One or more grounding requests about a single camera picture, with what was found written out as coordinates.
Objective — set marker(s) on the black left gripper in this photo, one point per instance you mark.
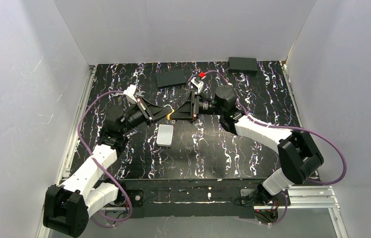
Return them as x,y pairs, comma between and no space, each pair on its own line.
144,111

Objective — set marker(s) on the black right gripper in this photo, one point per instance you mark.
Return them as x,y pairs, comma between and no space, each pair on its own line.
194,107

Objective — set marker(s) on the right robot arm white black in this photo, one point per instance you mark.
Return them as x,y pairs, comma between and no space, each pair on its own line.
298,154

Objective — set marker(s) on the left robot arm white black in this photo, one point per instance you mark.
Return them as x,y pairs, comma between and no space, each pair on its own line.
69,206

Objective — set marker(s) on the silver open-end wrench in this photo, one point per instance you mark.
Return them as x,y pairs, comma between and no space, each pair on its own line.
136,94

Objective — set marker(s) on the black flat pad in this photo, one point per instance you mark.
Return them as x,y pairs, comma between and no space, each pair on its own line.
170,78

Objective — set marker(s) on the black rectangular box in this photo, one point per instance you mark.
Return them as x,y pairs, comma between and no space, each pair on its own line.
243,65

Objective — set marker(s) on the white network switch box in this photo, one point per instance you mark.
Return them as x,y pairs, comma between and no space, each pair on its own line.
165,135

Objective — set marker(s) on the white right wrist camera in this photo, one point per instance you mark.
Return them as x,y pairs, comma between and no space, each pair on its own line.
197,81

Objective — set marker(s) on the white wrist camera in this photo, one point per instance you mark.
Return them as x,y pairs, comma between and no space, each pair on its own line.
131,89
197,81

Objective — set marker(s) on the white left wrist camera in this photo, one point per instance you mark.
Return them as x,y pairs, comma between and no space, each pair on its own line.
131,89

